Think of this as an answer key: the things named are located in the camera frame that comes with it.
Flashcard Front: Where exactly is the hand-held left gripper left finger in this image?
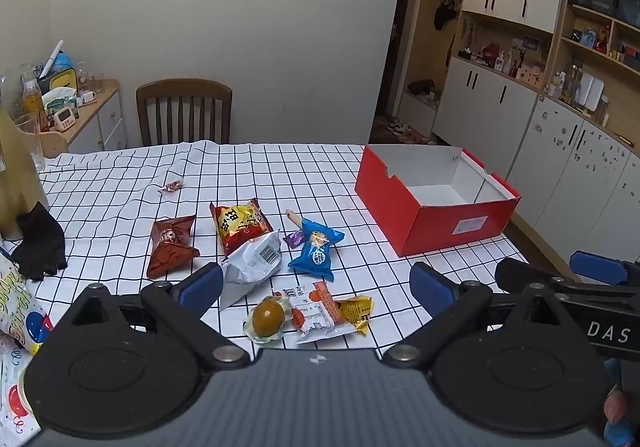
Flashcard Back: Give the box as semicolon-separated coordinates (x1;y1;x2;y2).
62;262;251;370

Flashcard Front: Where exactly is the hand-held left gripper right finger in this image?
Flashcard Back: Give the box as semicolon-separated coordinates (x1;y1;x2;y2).
384;262;583;370

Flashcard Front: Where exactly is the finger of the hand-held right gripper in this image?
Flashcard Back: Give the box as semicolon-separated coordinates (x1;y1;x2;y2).
570;250;640;285
495;257;640;300

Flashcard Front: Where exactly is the silver snack bag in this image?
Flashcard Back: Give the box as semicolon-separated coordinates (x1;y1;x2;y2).
220;230;283;313

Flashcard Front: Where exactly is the red cardboard box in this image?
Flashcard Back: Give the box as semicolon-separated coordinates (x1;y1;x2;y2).
354;144;522;258

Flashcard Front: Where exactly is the white orange snack packet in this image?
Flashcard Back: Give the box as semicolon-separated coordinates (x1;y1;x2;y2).
290;281;337;345

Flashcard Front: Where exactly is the blue snack packet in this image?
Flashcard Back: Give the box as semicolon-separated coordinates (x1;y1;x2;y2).
287;217;346;283

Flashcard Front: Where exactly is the person's right hand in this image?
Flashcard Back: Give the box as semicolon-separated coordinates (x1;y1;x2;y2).
602;359;640;447

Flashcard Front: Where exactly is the brown snack packet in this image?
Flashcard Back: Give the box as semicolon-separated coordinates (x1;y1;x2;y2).
146;214;201;279

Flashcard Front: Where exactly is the red yellow snack packet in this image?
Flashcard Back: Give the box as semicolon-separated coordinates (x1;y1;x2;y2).
209;198;274;258

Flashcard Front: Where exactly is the braised egg packet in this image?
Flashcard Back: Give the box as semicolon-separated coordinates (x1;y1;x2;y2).
243;293;293;344

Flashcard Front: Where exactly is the checkered tablecloth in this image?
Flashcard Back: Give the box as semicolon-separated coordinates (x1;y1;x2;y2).
0;141;532;353

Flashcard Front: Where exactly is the row of shoes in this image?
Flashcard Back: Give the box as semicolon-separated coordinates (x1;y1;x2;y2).
385;116;436;144

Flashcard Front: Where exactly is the black glove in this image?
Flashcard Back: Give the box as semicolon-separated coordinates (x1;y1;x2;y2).
10;201;68;282

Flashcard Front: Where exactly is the white canister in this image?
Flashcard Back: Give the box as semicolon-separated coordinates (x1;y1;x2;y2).
575;72;605;112

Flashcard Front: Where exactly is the balloon print bag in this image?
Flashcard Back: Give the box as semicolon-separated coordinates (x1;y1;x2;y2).
0;252;55;433

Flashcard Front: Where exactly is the white drawer sideboard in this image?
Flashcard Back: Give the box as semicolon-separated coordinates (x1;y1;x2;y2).
40;79;123;158

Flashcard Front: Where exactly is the wooden chair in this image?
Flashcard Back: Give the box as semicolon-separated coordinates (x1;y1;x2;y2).
136;78;234;148

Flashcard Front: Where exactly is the beige paper bag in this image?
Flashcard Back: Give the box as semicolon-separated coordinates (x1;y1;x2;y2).
0;107;50;235

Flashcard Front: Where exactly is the white timer clock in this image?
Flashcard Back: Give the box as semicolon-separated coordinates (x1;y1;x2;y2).
51;106;80;132

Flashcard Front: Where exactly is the clear glass cup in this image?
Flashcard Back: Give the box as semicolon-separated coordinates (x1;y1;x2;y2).
14;113;46;172

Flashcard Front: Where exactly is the tissue pack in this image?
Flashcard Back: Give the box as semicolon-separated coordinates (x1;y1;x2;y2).
41;88;78;115

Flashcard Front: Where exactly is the orange liquid bottle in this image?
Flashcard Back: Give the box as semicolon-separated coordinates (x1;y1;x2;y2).
21;72;50;132

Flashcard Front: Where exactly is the yellow black box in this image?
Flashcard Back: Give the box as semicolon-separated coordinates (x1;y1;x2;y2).
37;67;78;95

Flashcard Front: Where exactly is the black hanging bag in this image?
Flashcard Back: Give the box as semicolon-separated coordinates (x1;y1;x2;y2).
433;0;458;32

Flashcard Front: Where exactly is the dark wooden door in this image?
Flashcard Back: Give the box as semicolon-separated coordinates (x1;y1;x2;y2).
387;0;418;78

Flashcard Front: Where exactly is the tall cabinet wall unit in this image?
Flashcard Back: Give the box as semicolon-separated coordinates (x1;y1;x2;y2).
407;0;640;288

